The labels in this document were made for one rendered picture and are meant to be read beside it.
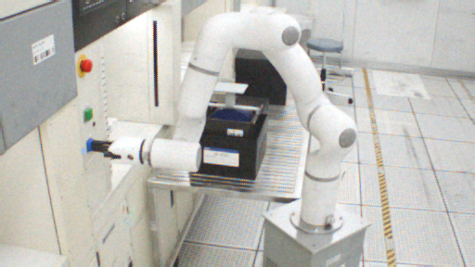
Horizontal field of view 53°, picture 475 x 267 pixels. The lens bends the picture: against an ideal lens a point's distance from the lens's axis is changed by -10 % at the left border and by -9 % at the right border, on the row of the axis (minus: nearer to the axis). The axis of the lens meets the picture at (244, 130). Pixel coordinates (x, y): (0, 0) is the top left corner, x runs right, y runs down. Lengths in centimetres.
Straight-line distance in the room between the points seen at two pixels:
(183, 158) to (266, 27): 42
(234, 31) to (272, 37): 10
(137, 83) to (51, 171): 94
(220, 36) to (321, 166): 56
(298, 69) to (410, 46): 488
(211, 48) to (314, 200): 65
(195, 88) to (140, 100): 90
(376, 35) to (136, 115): 435
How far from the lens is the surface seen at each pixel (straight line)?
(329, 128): 155
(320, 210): 173
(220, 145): 199
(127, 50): 219
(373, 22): 619
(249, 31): 135
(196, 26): 361
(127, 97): 226
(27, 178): 144
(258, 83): 274
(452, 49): 641
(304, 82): 149
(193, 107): 138
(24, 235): 157
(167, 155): 143
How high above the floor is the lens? 176
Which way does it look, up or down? 24 degrees down
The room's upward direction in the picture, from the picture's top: 2 degrees clockwise
